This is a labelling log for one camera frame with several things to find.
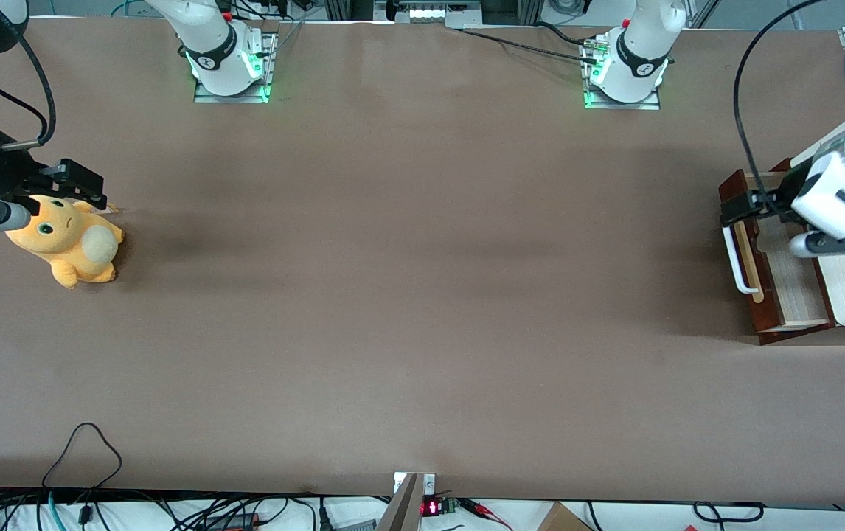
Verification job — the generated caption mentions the light wooden handle backing strip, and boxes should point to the light wooden handle backing strip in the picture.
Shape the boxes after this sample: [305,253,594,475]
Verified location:
[732,220,765,305]

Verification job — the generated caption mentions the orange plush toy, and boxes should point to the orange plush toy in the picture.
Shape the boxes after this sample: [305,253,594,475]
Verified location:
[4,194,125,290]

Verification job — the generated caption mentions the brown cardboard box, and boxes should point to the brown cardboard box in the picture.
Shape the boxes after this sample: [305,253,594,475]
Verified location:
[535,501,594,531]

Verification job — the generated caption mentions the white power strip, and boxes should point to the white power strip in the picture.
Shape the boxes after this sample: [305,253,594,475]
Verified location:
[408,4,462,23]

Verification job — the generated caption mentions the red clip leads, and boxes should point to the red clip leads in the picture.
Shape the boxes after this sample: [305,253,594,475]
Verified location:
[459,499,513,530]

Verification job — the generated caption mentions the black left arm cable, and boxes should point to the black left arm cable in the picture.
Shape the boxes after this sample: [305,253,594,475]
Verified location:
[734,0,829,211]

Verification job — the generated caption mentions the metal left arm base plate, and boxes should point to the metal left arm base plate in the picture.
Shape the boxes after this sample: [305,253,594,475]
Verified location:
[583,37,661,111]

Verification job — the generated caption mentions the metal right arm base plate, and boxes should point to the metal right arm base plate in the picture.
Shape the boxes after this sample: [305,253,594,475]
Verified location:
[194,29,279,104]

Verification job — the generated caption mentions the thin black looped cable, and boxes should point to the thin black looped cable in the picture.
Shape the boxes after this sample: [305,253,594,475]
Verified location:
[42,422,123,492]

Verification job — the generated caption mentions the short black table cable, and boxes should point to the short black table cable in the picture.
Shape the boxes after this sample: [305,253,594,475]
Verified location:
[537,21,604,46]

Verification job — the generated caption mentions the long black table cable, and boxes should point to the long black table cable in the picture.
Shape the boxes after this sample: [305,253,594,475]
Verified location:
[458,28,599,66]

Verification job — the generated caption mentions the black coiled cable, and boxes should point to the black coiled cable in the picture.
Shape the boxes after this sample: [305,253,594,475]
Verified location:
[692,501,766,523]

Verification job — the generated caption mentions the small metal bracket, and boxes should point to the small metal bracket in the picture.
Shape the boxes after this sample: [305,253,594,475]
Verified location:
[393,472,437,496]

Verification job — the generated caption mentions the grey aluminium camera beam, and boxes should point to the grey aluminium camera beam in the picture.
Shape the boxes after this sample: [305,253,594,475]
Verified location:
[377,474,423,531]

